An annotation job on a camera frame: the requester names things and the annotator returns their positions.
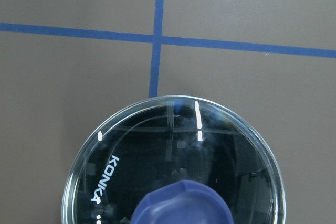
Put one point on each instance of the blue tape strip lengthwise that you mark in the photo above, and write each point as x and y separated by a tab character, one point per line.
156	48

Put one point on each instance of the blue tape strip crosswise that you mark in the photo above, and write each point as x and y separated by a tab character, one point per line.
167	40

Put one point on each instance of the glass pot lid blue knob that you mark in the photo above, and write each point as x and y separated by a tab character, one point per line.
174	159

